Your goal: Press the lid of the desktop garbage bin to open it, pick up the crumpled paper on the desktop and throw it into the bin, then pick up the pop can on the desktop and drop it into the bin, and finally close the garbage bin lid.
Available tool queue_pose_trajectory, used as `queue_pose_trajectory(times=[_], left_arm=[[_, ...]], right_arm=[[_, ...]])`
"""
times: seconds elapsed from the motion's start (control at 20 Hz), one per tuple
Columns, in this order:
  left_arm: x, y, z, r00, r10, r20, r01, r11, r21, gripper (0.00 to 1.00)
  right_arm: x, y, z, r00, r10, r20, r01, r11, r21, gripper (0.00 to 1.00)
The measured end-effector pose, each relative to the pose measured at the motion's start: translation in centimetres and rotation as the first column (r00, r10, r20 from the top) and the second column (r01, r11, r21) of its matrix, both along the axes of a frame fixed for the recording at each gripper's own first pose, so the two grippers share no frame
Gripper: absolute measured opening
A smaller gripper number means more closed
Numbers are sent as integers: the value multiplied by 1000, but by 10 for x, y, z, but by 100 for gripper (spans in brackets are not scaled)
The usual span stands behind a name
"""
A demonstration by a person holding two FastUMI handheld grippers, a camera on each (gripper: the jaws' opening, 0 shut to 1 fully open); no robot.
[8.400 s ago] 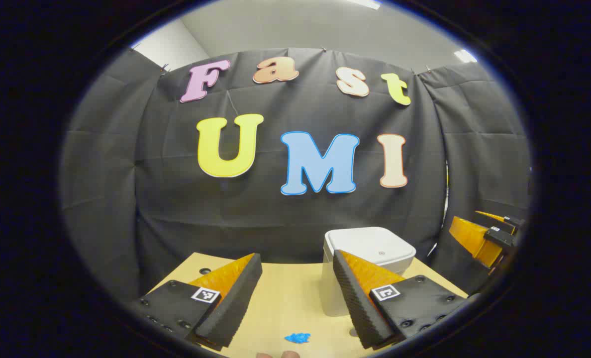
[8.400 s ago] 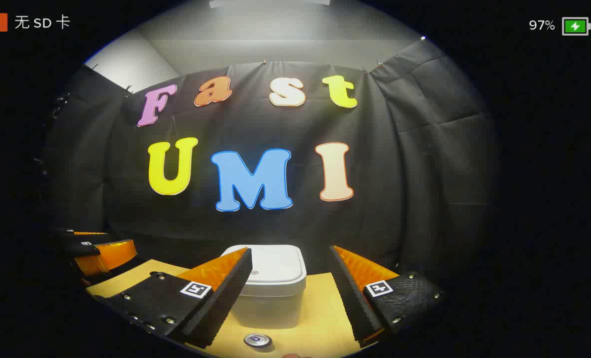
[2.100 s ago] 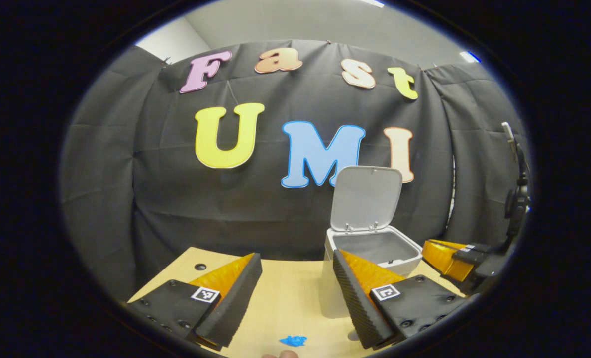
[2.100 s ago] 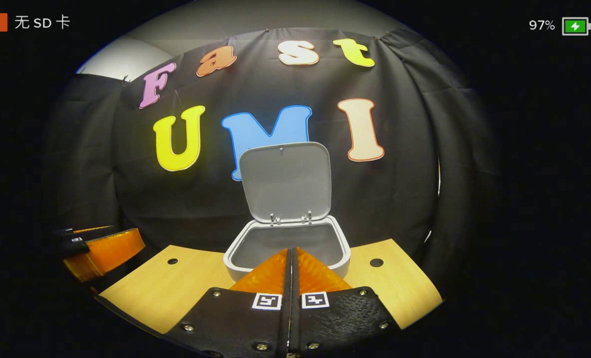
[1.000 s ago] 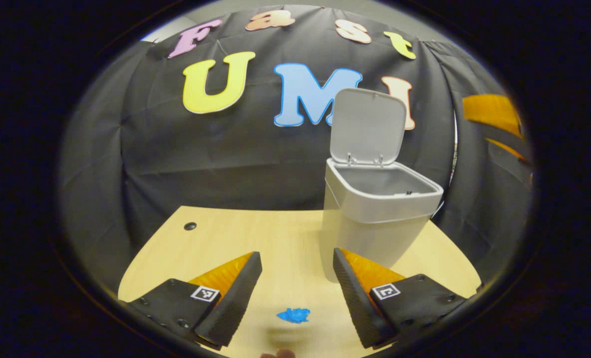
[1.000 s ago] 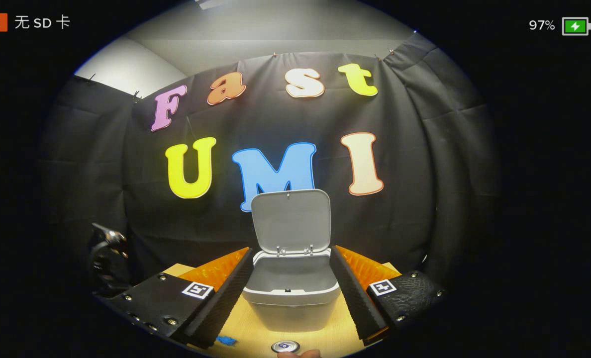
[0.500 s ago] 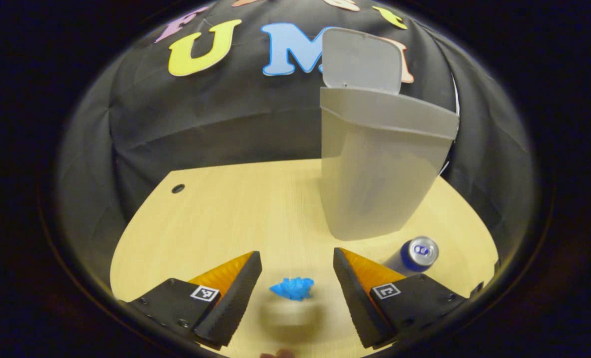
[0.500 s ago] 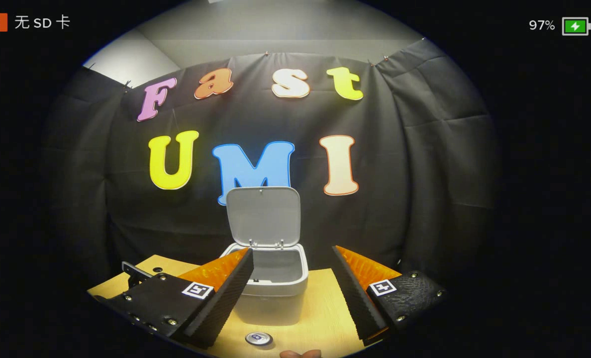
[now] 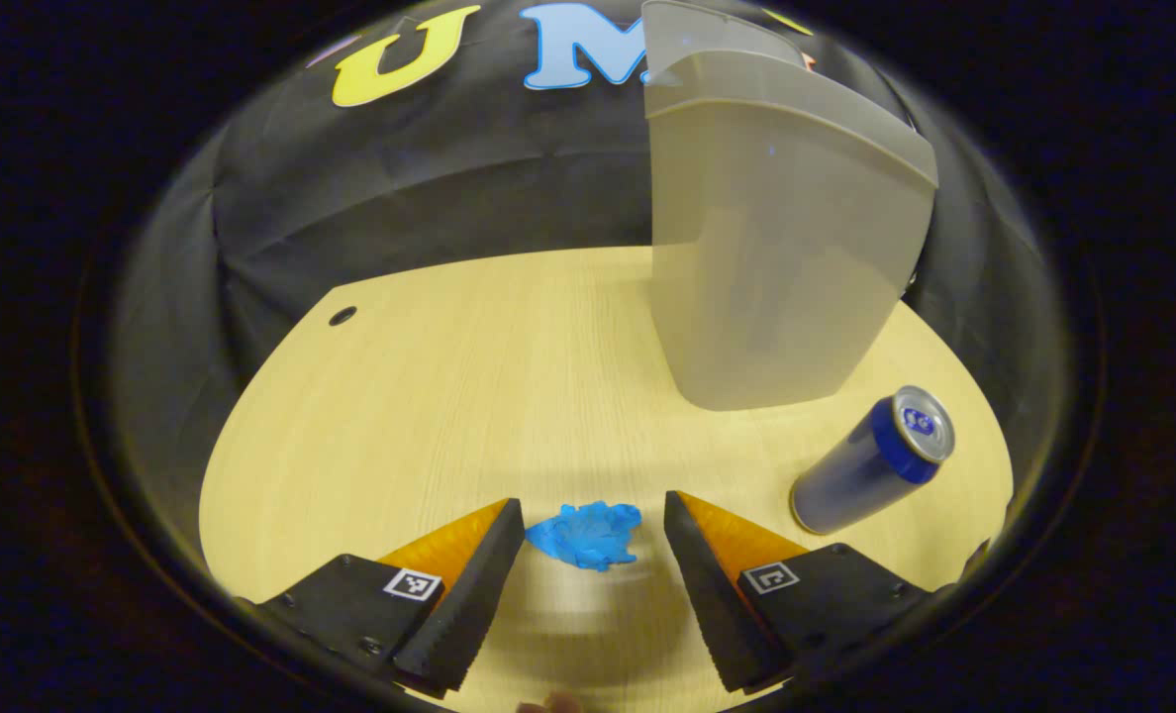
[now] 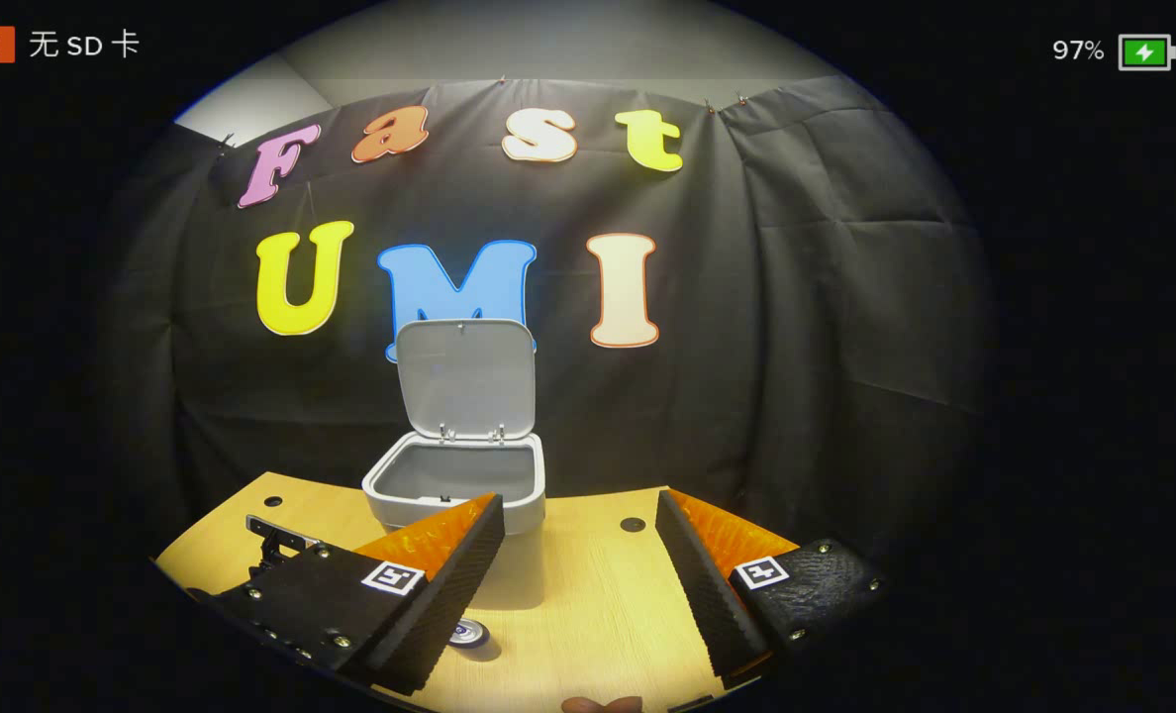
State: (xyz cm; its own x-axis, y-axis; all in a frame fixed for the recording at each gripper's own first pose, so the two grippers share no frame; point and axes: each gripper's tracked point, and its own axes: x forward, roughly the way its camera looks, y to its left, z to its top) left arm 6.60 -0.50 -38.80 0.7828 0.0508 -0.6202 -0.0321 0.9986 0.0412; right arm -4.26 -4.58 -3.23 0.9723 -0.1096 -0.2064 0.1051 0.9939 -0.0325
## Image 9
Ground blue pop can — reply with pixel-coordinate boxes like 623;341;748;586
789;385;956;536

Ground white desktop garbage bin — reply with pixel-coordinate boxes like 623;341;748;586
640;0;939;412

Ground black backdrop cloth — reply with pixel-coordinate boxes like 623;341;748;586
103;0;1069;595

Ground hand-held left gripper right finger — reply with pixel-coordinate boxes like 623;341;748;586
663;490;947;694

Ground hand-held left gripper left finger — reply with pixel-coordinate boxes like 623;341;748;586
237;498;527;699

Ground wooden desktop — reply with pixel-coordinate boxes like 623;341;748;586
199;246;1015;713

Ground blue paper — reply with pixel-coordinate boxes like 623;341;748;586
526;501;642;572

